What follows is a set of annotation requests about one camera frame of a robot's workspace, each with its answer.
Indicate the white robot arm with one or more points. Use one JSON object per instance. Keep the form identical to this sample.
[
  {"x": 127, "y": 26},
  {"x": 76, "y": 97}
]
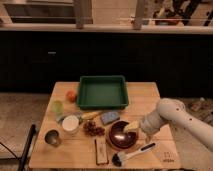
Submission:
[{"x": 172, "y": 110}]

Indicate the black chair frame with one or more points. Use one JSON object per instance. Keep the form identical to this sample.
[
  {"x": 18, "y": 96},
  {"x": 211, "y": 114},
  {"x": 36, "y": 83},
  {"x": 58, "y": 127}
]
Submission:
[{"x": 24, "y": 155}]

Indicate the green plastic tray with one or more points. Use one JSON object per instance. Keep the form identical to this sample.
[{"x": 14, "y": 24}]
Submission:
[{"x": 102, "y": 92}]

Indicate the dark red bowl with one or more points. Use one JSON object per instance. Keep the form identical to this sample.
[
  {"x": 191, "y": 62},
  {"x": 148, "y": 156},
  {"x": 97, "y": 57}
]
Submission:
[{"x": 119, "y": 127}]

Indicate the orange fruit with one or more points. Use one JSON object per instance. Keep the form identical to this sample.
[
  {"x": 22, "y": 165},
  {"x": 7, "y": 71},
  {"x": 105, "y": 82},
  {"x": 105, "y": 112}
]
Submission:
[{"x": 71, "y": 96}]

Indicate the wooden block brush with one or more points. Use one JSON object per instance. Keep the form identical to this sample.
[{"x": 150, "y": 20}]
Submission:
[{"x": 101, "y": 151}]

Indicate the metal cup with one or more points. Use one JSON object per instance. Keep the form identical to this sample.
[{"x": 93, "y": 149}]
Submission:
[{"x": 52, "y": 138}]

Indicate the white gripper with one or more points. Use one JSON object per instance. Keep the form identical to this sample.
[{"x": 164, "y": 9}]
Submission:
[{"x": 149, "y": 124}]

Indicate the green translucent cup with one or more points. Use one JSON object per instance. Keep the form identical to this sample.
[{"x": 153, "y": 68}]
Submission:
[{"x": 57, "y": 107}]

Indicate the yellow corn cob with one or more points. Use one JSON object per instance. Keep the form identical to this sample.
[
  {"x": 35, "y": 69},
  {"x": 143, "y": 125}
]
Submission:
[{"x": 89, "y": 115}]

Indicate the pine cone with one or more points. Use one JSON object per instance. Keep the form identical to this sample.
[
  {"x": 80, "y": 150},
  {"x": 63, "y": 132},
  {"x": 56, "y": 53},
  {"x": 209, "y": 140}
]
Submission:
[{"x": 91, "y": 129}]

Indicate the white cup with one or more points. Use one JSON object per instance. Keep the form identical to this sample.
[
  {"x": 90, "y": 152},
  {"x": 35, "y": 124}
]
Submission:
[{"x": 70, "y": 124}]

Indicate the blue sponge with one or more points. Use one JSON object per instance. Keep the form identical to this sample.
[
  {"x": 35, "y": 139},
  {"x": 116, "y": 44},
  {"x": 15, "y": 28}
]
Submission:
[{"x": 109, "y": 117}]

